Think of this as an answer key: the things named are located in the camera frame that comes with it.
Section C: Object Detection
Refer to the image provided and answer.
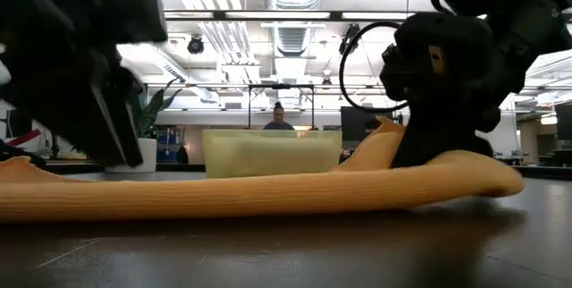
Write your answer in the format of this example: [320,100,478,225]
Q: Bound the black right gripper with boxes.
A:
[379,12,497,169]

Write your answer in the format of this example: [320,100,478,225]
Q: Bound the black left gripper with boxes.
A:
[0,0,145,168]

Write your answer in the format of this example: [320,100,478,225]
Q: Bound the orange microfiber towel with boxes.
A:
[0,115,526,224]

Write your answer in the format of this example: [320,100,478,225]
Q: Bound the red bar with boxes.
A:
[6,129,42,148]

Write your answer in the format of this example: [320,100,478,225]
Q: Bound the wide black monitor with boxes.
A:
[340,106,385,144]

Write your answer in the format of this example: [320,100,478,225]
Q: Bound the black ceiling spotlight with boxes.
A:
[338,22,362,56]
[187,35,206,55]

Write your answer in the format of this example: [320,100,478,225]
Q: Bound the tall black monitor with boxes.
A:
[555,102,572,141]

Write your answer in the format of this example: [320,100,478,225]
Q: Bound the yellow translucent plastic bin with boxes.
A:
[201,128,343,180]

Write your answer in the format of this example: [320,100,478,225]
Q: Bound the person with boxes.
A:
[262,101,296,131]

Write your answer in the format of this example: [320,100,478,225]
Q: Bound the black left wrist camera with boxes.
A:
[91,0,169,47]

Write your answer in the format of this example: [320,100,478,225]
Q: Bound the black looped cable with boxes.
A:
[338,21,410,114]

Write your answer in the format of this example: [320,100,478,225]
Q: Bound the black frame stand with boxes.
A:
[247,82,316,131]

